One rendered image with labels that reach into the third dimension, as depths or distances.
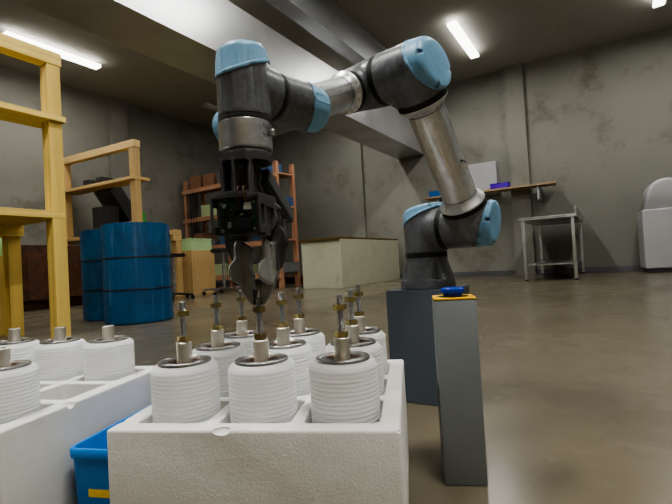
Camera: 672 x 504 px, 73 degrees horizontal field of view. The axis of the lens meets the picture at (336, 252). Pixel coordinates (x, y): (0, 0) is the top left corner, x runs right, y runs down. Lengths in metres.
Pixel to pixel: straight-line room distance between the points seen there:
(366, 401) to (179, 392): 0.26
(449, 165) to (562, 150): 7.19
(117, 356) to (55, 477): 0.25
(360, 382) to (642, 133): 7.83
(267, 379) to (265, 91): 0.39
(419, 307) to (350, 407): 0.64
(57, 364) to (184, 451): 0.50
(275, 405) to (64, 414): 0.38
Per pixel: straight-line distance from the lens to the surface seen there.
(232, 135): 0.64
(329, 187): 9.64
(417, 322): 1.22
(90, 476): 0.86
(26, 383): 0.87
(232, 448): 0.64
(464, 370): 0.81
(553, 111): 8.43
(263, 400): 0.64
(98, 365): 1.03
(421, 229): 1.23
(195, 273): 7.36
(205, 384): 0.69
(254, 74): 0.67
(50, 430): 0.87
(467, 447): 0.85
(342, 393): 0.61
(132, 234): 3.77
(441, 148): 1.09
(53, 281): 3.32
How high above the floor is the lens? 0.39
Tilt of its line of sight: 1 degrees up
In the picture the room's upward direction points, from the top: 3 degrees counter-clockwise
